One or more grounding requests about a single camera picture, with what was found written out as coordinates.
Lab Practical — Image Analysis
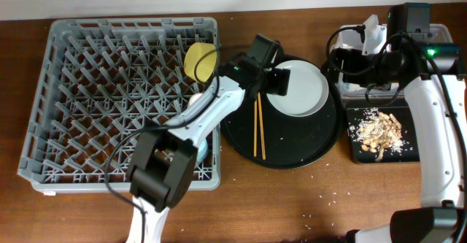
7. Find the wooden chopstick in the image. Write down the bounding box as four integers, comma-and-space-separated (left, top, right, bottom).
253, 100, 258, 158
256, 93, 266, 161

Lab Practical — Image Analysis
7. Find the yellow bowl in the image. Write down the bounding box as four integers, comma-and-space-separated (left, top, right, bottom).
183, 42, 217, 83

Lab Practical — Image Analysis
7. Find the white round plate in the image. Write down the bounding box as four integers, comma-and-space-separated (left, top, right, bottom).
266, 60, 329, 117

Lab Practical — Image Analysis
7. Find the blue plastic cup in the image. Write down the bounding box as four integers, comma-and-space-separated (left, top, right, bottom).
196, 139, 209, 163

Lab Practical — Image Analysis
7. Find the pink plastic cup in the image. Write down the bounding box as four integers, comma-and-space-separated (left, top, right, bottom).
188, 93, 202, 106

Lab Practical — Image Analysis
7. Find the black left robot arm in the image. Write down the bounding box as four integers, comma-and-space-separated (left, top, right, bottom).
126, 54, 290, 242

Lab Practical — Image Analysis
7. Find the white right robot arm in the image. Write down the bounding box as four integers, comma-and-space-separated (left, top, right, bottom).
346, 36, 466, 242

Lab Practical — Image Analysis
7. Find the clear plastic waste bin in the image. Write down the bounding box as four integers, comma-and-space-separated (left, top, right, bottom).
330, 23, 453, 99

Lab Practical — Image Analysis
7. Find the grey dishwasher rack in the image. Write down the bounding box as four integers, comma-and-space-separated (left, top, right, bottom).
18, 17, 219, 195

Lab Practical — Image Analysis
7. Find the round black tray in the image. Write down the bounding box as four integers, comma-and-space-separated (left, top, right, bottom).
219, 55, 344, 170

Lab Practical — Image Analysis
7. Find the food scraps pile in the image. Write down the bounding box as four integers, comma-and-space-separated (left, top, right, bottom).
349, 108, 406, 163

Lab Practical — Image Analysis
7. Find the black rectangular tray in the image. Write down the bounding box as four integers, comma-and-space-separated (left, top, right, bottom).
344, 99, 419, 163

